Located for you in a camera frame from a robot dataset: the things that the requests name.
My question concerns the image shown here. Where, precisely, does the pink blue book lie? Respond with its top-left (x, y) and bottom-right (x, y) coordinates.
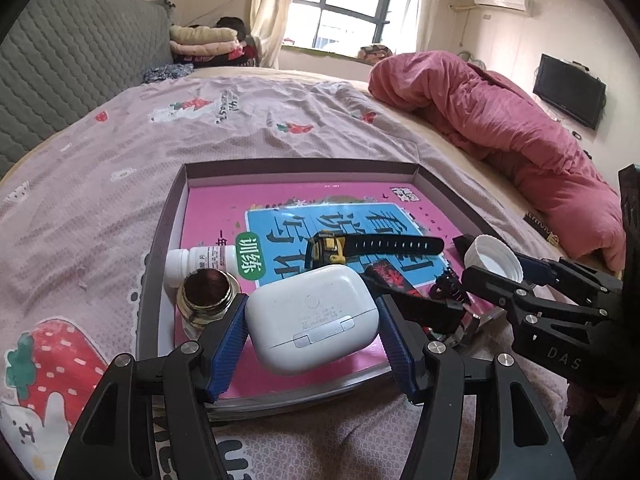
top-left (172, 182), bottom-right (493, 401)

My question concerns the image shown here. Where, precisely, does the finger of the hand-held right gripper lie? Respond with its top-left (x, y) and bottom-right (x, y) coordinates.
top-left (461, 265), bottom-right (610, 343)
top-left (517, 254), bottom-right (623, 306)

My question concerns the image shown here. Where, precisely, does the dark clothes heap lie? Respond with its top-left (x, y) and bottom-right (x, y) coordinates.
top-left (215, 16), bottom-right (248, 36)

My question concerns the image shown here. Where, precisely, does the black gold label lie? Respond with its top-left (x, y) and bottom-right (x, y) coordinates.
top-left (522, 210), bottom-right (563, 246)

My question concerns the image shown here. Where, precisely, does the pink duvet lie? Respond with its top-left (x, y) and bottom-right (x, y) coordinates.
top-left (368, 51), bottom-right (627, 270)

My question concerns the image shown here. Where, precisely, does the pink folded blanket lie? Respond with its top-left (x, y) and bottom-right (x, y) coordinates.
top-left (171, 40), bottom-right (246, 57)

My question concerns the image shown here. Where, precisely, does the grey quilted headboard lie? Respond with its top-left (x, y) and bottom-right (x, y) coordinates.
top-left (0, 0), bottom-right (176, 176)

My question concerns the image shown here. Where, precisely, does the black hair clip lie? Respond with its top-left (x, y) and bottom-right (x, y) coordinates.
top-left (432, 265), bottom-right (471, 306)

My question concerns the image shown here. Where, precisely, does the white ribbed cap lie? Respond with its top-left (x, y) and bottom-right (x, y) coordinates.
top-left (463, 234), bottom-right (524, 283)

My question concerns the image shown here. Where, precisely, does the brown patterned cloth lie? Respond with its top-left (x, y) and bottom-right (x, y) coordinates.
top-left (357, 44), bottom-right (396, 61)

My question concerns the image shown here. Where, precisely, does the cream folded blanket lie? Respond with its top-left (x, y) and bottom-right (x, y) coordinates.
top-left (169, 25), bottom-right (240, 45)

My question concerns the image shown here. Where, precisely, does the dark patterned cloth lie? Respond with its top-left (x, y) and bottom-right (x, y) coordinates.
top-left (142, 62), bottom-right (195, 85)

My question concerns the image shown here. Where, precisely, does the black wall television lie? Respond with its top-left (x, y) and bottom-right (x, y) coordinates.
top-left (532, 53), bottom-right (607, 132)

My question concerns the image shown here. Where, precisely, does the brass threaded ring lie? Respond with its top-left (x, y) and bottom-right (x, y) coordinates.
top-left (177, 269), bottom-right (246, 331)

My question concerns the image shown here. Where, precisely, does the small white bottle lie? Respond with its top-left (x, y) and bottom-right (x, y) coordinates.
top-left (165, 245), bottom-right (238, 288)

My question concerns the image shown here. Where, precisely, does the white earbuds case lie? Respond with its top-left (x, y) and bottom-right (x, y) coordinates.
top-left (244, 265), bottom-right (383, 375)

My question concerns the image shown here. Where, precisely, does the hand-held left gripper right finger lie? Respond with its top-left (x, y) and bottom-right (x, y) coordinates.
top-left (375, 294), bottom-right (578, 480)

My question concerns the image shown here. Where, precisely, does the beige bed sheet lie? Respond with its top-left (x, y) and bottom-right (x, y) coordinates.
top-left (190, 65), bottom-right (626, 281)

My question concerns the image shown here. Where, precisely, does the shallow grey cardboard box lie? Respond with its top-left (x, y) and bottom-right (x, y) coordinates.
top-left (136, 160), bottom-right (506, 413)

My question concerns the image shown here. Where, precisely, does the yellow black wristwatch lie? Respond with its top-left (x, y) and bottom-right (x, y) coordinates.
top-left (305, 230), bottom-right (446, 268)

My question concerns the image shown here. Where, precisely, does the cream curtain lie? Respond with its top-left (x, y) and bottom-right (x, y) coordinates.
top-left (395, 0), bottom-right (448, 56)
top-left (248, 0), bottom-right (296, 68)

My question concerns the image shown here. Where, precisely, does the strawberry printed pink bedsheet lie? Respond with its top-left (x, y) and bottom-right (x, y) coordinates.
top-left (0, 77), bottom-right (571, 480)

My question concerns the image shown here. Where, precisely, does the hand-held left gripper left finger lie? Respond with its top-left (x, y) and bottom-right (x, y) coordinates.
top-left (52, 292), bottom-right (250, 480)

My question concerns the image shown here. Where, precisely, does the dark framed window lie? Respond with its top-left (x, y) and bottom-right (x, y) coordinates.
top-left (291, 0), bottom-right (426, 56)

